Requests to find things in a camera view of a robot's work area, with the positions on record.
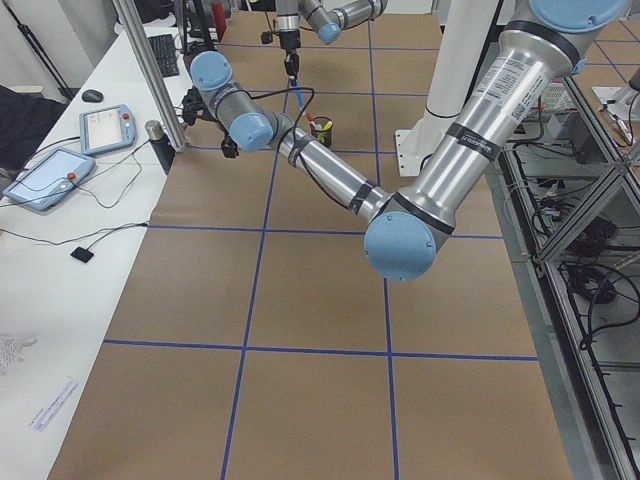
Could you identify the dark steel water bottle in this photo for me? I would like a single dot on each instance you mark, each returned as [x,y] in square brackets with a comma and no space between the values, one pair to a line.
[161,145]

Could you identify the aluminium side frame rail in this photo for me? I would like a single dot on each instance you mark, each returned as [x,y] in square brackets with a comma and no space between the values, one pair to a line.
[568,203]

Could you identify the far blue teach pendant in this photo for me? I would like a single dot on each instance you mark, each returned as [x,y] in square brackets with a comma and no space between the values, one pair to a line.
[107,129]

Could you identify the near blue teach pendant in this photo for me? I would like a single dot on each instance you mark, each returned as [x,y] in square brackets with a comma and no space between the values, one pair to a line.
[50,180]

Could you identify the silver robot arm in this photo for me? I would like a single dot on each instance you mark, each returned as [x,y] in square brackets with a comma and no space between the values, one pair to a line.
[544,40]
[326,24]

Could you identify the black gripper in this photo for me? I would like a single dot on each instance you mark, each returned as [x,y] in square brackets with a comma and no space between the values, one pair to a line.
[229,145]
[289,44]

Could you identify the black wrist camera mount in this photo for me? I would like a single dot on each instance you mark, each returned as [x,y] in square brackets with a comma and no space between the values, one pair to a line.
[192,106]

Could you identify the blue highlighter pen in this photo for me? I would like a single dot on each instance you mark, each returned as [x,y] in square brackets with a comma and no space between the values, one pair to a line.
[300,96]

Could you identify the aluminium frame post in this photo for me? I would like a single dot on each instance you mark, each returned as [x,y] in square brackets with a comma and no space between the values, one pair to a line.
[133,26]

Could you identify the black keyboard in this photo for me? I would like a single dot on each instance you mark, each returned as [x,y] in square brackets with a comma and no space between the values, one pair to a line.
[164,52]

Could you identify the brown paper table mat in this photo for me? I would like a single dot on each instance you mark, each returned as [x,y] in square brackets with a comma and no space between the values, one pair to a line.
[253,341]

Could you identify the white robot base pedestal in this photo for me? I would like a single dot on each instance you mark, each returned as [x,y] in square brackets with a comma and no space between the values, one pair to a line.
[466,30]

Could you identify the black computer mouse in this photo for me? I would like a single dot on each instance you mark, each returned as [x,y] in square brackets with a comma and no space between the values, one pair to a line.
[92,96]

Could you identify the small black square pad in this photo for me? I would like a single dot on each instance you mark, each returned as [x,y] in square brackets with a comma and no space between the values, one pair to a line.
[82,254]

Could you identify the white printed paper label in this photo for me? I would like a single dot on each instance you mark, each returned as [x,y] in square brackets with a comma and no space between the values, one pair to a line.
[44,417]

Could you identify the blue teach pendant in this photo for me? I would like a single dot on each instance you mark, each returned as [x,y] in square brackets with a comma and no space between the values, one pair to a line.
[107,129]
[50,180]

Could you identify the black mesh pen cup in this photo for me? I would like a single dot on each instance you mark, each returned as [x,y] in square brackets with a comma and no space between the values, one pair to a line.
[324,137]

